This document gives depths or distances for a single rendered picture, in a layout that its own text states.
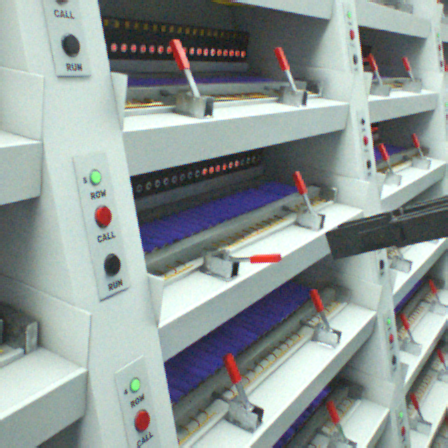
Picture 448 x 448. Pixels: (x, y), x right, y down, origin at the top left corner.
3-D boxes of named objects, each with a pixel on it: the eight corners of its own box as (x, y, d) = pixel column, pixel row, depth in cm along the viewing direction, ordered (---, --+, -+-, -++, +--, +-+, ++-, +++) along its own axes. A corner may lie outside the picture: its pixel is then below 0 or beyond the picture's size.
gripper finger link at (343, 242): (401, 243, 60) (399, 245, 59) (335, 258, 63) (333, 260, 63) (391, 213, 59) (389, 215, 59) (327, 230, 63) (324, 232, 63)
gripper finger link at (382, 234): (414, 233, 58) (405, 241, 56) (364, 245, 61) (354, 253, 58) (409, 218, 58) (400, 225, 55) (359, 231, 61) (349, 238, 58)
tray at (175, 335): (358, 233, 110) (369, 182, 108) (153, 370, 60) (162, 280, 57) (260, 205, 120) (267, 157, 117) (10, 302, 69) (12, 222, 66)
